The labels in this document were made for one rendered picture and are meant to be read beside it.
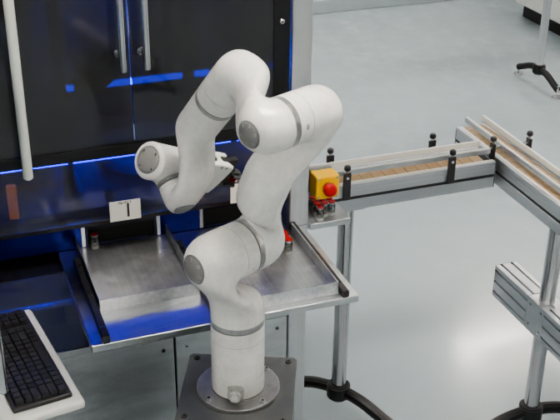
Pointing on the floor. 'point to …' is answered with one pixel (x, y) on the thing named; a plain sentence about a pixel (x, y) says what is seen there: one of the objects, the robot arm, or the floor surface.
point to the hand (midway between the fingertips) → (230, 177)
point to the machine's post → (298, 27)
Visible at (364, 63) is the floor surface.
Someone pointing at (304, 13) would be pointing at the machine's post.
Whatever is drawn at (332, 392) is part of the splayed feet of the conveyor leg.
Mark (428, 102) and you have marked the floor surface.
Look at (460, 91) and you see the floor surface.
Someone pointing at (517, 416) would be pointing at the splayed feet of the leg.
